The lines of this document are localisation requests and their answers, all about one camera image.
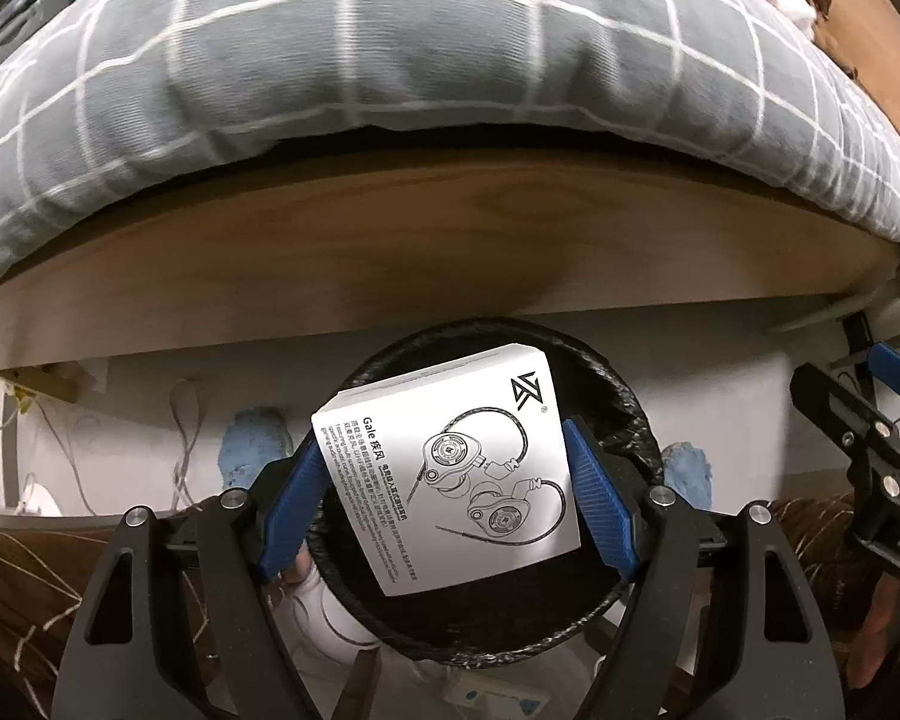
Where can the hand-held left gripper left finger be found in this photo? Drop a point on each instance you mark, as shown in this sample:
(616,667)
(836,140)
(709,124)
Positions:
(292,517)

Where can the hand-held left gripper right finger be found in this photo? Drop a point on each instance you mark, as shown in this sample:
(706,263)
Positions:
(600,495)

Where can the white earphone box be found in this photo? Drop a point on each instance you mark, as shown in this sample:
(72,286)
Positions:
(457,465)

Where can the black round trash bin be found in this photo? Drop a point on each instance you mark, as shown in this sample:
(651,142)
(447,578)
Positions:
(495,626)

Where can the person's right hand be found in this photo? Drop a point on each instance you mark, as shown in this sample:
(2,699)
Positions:
(881,615)

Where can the blue fuzzy slipper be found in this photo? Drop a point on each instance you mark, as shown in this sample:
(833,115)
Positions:
(688,469)
(251,439)

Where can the person's right leg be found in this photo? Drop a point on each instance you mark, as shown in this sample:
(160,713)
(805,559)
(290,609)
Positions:
(810,547)

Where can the person's leg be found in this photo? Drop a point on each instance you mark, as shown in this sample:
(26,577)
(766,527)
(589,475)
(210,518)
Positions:
(810,547)
(15,615)

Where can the person's left leg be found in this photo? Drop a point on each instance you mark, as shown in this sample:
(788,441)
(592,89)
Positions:
(15,615)

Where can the wooden headboard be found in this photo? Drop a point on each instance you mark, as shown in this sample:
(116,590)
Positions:
(877,37)

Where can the grey checked bed mattress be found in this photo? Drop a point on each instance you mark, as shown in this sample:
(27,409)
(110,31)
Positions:
(420,37)

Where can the wooden bed frame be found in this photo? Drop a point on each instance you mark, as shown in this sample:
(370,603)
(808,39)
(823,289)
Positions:
(420,240)

